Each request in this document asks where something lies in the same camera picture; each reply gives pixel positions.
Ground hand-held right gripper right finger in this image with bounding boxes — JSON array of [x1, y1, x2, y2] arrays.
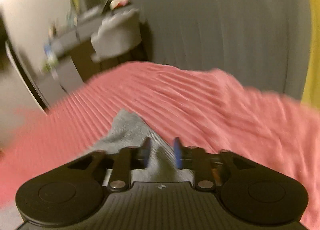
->
[[173, 137, 253, 192]]

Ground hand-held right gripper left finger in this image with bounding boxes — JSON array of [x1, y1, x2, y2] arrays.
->
[[67, 137, 152, 192]]

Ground grey pants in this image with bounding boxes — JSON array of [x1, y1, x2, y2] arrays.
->
[[85, 109, 196, 187]]

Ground pink ribbed blanket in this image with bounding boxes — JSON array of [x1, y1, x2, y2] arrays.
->
[[0, 61, 320, 228]]

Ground grey upholstered chair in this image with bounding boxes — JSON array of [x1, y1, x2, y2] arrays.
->
[[90, 9, 143, 63]]

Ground green item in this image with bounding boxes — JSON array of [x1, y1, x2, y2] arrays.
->
[[41, 60, 60, 73]]

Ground blue and white box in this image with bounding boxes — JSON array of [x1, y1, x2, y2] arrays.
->
[[43, 41, 55, 58]]

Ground grey curtain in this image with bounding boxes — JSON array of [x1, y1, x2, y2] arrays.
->
[[117, 0, 312, 100]]

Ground grey vanity desk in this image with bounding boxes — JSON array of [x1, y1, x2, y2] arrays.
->
[[47, 4, 140, 80]]

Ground yellow curtain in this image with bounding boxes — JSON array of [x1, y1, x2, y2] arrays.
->
[[301, 0, 320, 112]]

